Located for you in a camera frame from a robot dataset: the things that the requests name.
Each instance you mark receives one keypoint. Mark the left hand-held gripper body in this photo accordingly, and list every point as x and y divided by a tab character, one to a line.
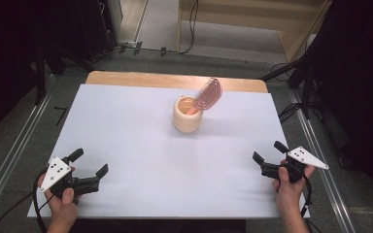
56	173

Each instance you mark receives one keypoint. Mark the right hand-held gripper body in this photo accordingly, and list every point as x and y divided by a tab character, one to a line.
306	158

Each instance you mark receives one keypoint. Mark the cream ribbed cup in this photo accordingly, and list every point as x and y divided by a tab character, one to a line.
187	125

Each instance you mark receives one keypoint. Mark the pink hairbrush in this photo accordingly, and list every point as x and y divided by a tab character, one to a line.
211	92

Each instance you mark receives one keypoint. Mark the person's left hand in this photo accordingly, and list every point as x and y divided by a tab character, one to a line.
61	210

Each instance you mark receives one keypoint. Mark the person's right hand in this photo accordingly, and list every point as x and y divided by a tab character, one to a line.
289	194

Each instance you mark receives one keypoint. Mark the black metal stand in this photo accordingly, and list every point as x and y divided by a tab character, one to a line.
306	90
40	74

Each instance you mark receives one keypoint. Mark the white board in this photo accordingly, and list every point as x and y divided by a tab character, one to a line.
175	168

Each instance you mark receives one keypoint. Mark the person's dark clothing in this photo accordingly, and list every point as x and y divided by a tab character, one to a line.
158	226

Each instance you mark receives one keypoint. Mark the wooden table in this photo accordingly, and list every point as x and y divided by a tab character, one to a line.
142	79

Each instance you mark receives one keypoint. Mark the light wooden furniture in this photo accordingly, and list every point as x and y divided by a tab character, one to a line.
298	42

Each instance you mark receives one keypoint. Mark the white power strip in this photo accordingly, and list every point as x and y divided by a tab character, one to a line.
128	43

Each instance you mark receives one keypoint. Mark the black cabinet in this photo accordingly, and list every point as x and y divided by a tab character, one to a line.
97	29

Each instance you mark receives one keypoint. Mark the metal floor rail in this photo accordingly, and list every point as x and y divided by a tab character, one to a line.
16	152
323	136

